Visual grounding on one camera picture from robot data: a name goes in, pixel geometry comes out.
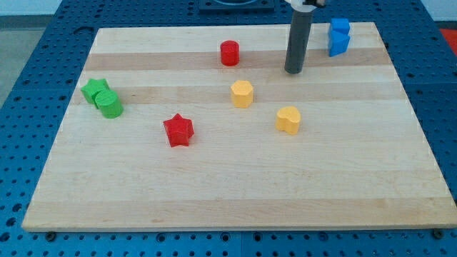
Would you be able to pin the red star block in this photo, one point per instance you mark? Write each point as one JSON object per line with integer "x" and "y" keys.
{"x": 179, "y": 130}

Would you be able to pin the green cylinder block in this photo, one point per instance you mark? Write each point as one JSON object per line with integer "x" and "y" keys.
{"x": 109, "y": 104}

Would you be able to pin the wooden board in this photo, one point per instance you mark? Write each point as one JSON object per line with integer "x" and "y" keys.
{"x": 360, "y": 159}

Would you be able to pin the green star block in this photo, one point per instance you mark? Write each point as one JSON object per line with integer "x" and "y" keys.
{"x": 92, "y": 88}

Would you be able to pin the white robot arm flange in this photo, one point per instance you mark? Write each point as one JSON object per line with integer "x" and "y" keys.
{"x": 306, "y": 5}

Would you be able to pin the yellow hexagon block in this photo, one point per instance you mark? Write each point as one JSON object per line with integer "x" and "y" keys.
{"x": 242, "y": 94}

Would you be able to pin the grey cylindrical pointer tool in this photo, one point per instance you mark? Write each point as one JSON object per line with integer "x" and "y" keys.
{"x": 298, "y": 41}

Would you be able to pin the yellow heart block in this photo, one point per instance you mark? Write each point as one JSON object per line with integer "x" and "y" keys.
{"x": 288, "y": 119}

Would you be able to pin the blue pentagon block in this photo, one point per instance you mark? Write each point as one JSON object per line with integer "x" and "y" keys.
{"x": 337, "y": 43}

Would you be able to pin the blue cube block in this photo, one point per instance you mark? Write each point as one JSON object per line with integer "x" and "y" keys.
{"x": 340, "y": 25}

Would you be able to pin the red cylinder block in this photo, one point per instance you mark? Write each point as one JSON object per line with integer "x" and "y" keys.
{"x": 229, "y": 51}

